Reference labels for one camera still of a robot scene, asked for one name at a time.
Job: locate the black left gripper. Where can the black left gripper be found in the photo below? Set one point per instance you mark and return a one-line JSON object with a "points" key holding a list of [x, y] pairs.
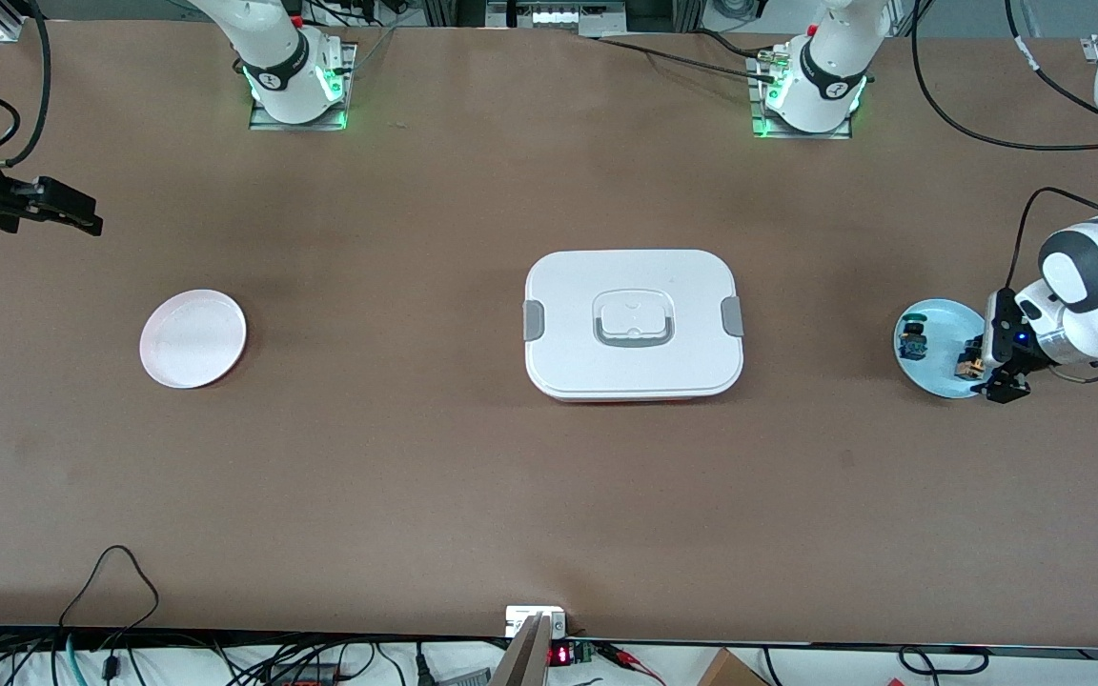
{"points": [[1032, 357]]}

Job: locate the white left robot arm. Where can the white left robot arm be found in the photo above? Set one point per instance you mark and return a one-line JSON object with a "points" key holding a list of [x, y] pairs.
{"points": [[1083, 314]]}

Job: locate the light blue round plate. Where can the light blue round plate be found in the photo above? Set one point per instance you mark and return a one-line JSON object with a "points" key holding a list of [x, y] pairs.
{"points": [[940, 329]]}

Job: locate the pink round plate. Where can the pink round plate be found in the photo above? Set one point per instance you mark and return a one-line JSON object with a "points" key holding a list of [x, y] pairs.
{"points": [[193, 338]]}

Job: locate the brown cardboard box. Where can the brown cardboard box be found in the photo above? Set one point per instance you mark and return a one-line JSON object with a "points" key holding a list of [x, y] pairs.
{"points": [[725, 672]]}

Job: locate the white lunch box grey latches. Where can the white lunch box grey latches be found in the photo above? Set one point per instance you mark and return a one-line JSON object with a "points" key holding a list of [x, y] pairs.
{"points": [[568, 305]]}

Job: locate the red clip lead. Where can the red clip lead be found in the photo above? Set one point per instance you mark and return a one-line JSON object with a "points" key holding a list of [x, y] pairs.
{"points": [[630, 662]]}

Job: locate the red LED display module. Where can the red LED display module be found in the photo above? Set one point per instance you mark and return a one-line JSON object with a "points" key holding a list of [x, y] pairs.
{"points": [[560, 655]]}

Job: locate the silver lit device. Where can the silver lit device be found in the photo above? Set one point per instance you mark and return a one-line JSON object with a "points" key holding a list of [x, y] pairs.
{"points": [[554, 14]]}

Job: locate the white metal edge box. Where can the white metal edge box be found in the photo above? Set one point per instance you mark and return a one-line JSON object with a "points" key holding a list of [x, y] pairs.
{"points": [[520, 619]]}

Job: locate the aluminium bar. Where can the aluminium bar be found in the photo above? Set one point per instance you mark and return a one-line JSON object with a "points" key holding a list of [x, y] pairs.
{"points": [[522, 662]]}

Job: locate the grey power adapter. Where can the grey power adapter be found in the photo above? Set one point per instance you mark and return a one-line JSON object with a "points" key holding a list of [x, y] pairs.
{"points": [[468, 678]]}

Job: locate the metal corner bracket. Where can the metal corner bracket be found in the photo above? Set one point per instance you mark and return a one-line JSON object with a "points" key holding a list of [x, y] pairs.
{"points": [[8, 24]]}

